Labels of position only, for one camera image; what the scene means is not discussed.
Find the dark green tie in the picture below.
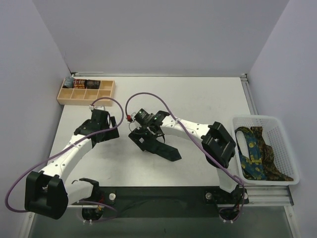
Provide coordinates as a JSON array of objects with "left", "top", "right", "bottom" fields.
[{"left": 142, "top": 139, "right": 182, "bottom": 162}]

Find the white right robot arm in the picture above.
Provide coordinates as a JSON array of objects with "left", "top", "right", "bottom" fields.
[{"left": 127, "top": 109, "right": 241, "bottom": 203}]

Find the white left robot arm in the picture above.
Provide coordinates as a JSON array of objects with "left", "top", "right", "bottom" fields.
[{"left": 24, "top": 109, "right": 119, "bottom": 220}]

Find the dark brown rolled tie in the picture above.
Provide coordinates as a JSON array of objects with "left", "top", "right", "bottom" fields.
[{"left": 86, "top": 79, "right": 101, "bottom": 90}]

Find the wooden compartment organizer box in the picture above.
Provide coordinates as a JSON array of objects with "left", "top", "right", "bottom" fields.
[{"left": 57, "top": 78, "right": 115, "bottom": 107}]

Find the red patterned rolled tie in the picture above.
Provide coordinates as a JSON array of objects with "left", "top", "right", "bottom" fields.
[{"left": 73, "top": 79, "right": 87, "bottom": 89}]

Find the grey rolled tie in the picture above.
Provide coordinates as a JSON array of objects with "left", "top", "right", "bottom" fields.
[{"left": 62, "top": 77, "right": 74, "bottom": 89}]

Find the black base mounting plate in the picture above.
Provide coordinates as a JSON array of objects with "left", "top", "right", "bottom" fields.
[{"left": 78, "top": 186, "right": 249, "bottom": 222}]

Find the blue yellow patterned tie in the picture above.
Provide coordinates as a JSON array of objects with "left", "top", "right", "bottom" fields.
[{"left": 235, "top": 126, "right": 266, "bottom": 180}]

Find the brown green patterned tie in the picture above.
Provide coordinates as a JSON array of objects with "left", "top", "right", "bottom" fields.
[{"left": 251, "top": 126, "right": 293, "bottom": 181}]

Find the white plastic basket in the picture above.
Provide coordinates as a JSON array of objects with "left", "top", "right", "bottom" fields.
[{"left": 231, "top": 115, "right": 300, "bottom": 186}]

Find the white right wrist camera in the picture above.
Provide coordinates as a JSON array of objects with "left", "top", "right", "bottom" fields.
[{"left": 126, "top": 112, "right": 136, "bottom": 123}]

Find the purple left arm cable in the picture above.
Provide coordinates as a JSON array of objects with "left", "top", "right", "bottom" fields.
[{"left": 4, "top": 98, "right": 124, "bottom": 221}]

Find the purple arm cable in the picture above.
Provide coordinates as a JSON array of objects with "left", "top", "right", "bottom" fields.
[
  {"left": 4, "top": 98, "right": 124, "bottom": 221},
  {"left": 125, "top": 92, "right": 247, "bottom": 221}
]

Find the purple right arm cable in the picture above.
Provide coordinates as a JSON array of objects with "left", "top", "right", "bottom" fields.
[{"left": 125, "top": 92, "right": 247, "bottom": 221}]

